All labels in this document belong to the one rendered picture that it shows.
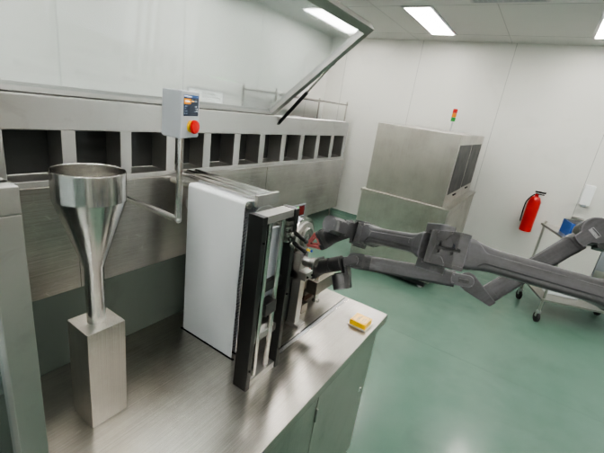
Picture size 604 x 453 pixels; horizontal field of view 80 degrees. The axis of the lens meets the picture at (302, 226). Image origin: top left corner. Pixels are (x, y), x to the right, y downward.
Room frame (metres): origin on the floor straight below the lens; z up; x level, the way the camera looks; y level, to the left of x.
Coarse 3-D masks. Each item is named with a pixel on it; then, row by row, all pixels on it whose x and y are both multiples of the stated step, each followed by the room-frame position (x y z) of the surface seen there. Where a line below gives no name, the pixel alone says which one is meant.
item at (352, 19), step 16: (320, 0) 1.13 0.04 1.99; (336, 0) 1.22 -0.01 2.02; (336, 16) 1.24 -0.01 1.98; (352, 16) 1.29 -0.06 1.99; (368, 32) 1.43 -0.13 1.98; (352, 48) 1.47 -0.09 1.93; (64, 96) 0.92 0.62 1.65; (80, 96) 0.95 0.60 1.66; (96, 96) 0.99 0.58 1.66; (112, 96) 1.03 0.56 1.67; (288, 96) 1.57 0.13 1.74; (304, 96) 1.58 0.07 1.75; (256, 112) 1.54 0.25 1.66; (272, 112) 1.61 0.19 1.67; (288, 112) 1.61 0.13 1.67
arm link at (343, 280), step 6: (348, 258) 1.23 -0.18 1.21; (354, 258) 1.23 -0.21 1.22; (348, 264) 1.22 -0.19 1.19; (354, 264) 1.22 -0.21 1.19; (348, 270) 1.24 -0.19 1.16; (336, 276) 1.23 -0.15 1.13; (342, 276) 1.23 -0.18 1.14; (348, 276) 1.23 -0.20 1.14; (336, 282) 1.22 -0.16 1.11; (342, 282) 1.22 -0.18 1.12; (348, 282) 1.22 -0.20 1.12; (336, 288) 1.21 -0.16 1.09; (342, 288) 1.21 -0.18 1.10; (348, 288) 1.21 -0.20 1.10
